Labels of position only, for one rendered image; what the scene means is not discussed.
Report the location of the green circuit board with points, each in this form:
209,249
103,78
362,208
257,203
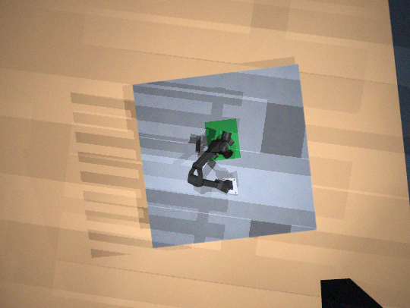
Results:
214,130

